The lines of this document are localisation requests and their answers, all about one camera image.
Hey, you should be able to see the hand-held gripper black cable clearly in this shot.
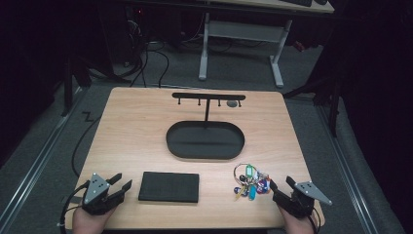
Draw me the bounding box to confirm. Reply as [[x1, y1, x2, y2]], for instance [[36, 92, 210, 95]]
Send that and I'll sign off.
[[58, 180, 91, 234], [307, 207, 322, 234]]

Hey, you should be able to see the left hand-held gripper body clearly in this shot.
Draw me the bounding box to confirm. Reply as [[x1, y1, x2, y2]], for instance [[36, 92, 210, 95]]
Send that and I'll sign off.
[[81, 173, 127, 216]]

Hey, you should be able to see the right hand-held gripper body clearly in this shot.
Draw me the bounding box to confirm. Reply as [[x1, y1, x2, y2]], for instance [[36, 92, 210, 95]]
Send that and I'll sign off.
[[275, 180, 333, 219]]

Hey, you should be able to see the black metal stand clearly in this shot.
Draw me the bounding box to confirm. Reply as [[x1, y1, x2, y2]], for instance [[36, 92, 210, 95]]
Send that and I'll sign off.
[[282, 61, 346, 138], [60, 53, 94, 117]]

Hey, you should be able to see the aluminium floor rail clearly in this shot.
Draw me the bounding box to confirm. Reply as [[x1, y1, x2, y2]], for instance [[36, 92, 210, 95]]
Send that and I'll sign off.
[[0, 87, 85, 228], [315, 102, 380, 234]]

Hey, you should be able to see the key bunch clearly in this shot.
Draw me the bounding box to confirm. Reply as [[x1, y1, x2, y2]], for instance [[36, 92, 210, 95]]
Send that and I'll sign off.
[[233, 163, 272, 202]]

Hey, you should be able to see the left hand-held gripper black cable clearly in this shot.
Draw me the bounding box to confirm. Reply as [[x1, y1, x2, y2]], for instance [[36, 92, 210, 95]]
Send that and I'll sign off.
[[58, 180, 91, 234]]

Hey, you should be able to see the black key holder with tray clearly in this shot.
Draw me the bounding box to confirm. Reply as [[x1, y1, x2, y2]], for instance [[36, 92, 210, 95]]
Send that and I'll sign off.
[[166, 92, 246, 161]]

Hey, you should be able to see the black looped cable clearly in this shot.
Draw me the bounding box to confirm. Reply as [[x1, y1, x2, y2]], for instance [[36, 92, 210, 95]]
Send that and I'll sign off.
[[130, 42, 170, 89]]

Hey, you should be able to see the desk with white metal legs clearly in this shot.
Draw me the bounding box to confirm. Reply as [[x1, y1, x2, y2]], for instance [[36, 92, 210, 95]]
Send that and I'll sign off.
[[198, 0, 336, 89]]

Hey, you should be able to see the person's left hand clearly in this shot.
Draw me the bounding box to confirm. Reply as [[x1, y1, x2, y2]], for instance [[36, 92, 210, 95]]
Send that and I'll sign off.
[[71, 206, 117, 234]]

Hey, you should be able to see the person's right hand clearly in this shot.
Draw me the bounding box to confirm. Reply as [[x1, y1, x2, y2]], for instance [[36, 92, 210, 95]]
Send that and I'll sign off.
[[278, 205, 317, 234]]

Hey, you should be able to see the black rectangular wallet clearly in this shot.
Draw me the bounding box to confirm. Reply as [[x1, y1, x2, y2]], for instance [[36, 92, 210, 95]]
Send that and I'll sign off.
[[137, 171, 201, 204]]

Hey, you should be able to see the long black floor cable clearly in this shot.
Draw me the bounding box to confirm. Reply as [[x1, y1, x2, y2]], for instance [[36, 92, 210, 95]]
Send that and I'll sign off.
[[70, 111, 102, 178]]

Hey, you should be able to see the right hand-held gripper black cable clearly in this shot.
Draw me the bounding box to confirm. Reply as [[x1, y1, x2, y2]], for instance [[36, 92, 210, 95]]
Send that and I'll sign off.
[[307, 207, 322, 234]]

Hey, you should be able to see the black keyboard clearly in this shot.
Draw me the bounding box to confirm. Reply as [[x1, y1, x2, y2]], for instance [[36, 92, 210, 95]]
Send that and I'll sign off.
[[282, 0, 314, 8]]

